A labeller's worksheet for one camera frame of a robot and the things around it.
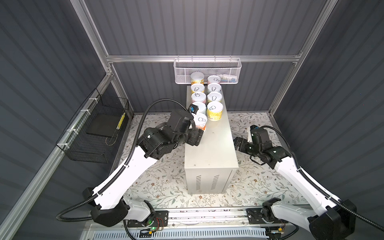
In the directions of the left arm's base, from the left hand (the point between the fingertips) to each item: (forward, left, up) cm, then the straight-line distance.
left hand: (195, 127), depth 64 cm
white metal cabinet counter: (-17, -5, -4) cm, 18 cm away
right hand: (+2, -25, -18) cm, 31 cm away
